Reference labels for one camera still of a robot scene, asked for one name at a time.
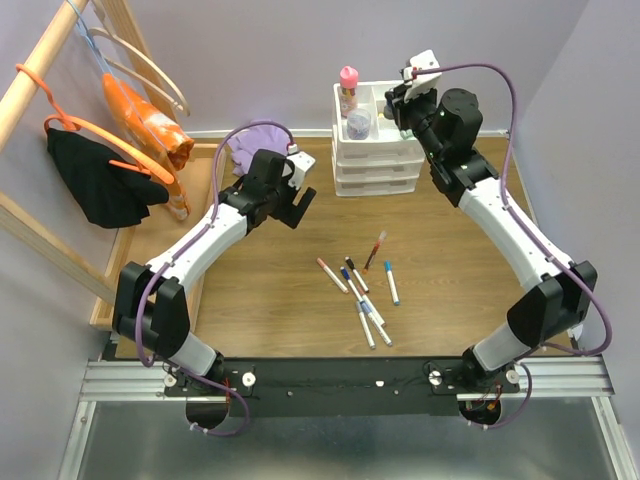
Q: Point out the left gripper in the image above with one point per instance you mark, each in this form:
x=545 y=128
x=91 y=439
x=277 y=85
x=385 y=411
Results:
x=292 y=214

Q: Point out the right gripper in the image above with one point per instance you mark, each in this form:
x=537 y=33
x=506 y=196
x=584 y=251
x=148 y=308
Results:
x=400 y=103

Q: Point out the clear round jar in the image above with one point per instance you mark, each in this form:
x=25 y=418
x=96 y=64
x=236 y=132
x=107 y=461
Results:
x=358 y=124

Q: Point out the white plastic drawer organizer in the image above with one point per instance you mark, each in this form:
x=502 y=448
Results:
x=384 y=163

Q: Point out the pink cap crayon bottle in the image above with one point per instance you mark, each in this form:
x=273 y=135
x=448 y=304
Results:
x=348 y=82

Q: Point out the light blue acrylic marker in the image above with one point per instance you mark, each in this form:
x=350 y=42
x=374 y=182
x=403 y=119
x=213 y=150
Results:
x=392 y=284

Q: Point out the grey blue cap glue bottle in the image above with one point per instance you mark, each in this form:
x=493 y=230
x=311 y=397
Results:
x=389 y=112

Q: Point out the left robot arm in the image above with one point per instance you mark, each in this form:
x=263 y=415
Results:
x=151 y=299

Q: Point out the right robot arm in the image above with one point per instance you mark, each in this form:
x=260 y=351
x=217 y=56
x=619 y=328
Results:
x=555 y=287

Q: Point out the pink cap white marker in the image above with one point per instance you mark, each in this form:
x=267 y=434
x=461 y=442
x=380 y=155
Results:
x=334 y=278

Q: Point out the purple cloth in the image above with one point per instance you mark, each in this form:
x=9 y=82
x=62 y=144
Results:
x=261 y=134

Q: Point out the blue cap whiteboard marker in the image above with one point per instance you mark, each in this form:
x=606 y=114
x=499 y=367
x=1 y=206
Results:
x=351 y=284

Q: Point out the black cap whiteboard marker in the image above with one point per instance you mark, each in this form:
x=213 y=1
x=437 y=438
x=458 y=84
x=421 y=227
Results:
x=356 y=274

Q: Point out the red gel pen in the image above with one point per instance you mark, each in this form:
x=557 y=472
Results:
x=380 y=240

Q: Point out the grey tip acrylic marker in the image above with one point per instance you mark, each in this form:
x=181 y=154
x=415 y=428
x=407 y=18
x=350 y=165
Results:
x=365 y=325

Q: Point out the brown cap white marker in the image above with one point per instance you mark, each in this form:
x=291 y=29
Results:
x=375 y=321

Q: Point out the orange white garment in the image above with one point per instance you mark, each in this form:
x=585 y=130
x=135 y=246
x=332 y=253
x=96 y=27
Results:
x=178 y=145

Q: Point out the black garment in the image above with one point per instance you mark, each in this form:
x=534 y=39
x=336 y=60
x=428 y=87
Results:
x=110 y=197

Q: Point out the wooden hanger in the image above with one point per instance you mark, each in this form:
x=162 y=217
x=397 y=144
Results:
x=152 y=76

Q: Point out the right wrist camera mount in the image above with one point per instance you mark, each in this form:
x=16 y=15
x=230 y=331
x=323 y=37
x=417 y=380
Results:
x=420 y=75

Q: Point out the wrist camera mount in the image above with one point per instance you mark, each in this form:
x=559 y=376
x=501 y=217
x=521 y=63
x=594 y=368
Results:
x=300 y=164
x=420 y=75

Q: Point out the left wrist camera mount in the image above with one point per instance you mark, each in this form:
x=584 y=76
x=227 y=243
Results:
x=300 y=164

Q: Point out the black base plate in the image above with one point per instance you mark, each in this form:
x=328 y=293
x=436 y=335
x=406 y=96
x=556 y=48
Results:
x=346 y=386

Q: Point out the blue wire hanger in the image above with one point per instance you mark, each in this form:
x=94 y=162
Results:
x=106 y=69

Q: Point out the aluminium rail frame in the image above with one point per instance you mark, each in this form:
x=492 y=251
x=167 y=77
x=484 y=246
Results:
x=553 y=377

